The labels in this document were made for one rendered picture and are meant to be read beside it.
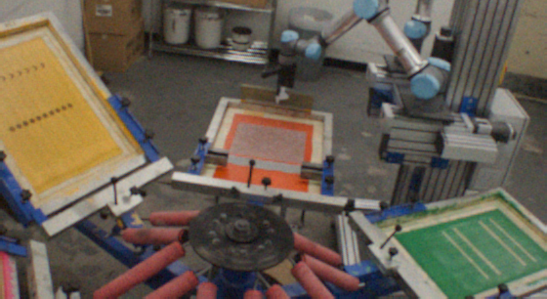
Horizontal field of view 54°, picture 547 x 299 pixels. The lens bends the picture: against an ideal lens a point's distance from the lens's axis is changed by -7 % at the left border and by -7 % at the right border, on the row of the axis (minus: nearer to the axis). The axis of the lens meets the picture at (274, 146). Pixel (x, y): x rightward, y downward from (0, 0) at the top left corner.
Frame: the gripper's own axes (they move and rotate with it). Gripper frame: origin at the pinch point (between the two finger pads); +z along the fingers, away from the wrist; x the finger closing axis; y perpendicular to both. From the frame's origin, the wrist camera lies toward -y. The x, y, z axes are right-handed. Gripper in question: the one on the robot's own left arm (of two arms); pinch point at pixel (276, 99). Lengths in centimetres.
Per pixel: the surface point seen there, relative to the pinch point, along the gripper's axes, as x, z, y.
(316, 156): -25.1, 14.0, 22.8
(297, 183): -49, 14, 15
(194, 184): -73, 6, -25
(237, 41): 289, 82, -58
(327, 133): -7.5, 10.4, 27.0
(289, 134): -8.1, 13.8, 8.6
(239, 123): -4.9, 13.7, -16.6
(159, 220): -109, -3, -29
